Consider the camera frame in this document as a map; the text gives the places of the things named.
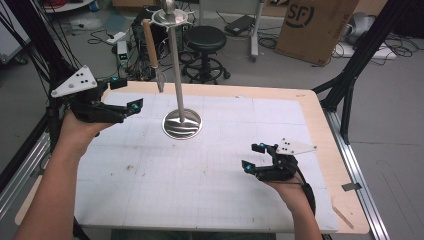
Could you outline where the person's left hand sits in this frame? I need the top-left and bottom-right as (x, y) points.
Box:
(58, 111), (114, 156)

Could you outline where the metal stand with round base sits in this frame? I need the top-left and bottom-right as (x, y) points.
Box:
(150, 0), (203, 140)

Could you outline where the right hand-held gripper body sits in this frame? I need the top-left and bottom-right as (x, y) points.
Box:
(255, 137), (318, 183)

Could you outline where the black frame post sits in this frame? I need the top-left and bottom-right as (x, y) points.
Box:
(4, 0), (79, 111)
(313, 0), (424, 145)

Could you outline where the white grid mat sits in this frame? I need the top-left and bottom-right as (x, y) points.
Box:
(73, 91), (339, 233)

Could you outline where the thin wooden stick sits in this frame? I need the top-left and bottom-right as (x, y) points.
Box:
(331, 204), (355, 230)

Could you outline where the white power strip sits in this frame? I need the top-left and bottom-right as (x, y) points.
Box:
(106, 31), (127, 45)

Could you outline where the device with green display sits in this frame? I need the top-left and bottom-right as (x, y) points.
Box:
(116, 40), (129, 68)

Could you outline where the brown cardboard box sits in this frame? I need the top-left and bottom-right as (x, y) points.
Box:
(274, 0), (360, 66)

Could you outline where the black round stool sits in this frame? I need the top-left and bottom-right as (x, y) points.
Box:
(181, 25), (232, 85)

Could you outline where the person's right hand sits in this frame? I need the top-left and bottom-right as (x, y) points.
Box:
(266, 178), (309, 214)

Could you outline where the wooden-handled mesh strainer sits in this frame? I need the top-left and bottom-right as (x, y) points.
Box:
(141, 18), (167, 94)

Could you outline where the black flat device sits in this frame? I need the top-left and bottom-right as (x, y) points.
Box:
(224, 14), (256, 36)

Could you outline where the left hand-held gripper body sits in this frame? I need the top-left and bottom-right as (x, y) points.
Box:
(50, 65), (134, 124)

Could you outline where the aluminium rail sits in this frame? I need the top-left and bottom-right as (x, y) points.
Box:
(0, 131), (51, 218)
(324, 109), (391, 240)

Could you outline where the grey tape piece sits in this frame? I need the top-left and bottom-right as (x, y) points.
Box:
(341, 182), (363, 192)

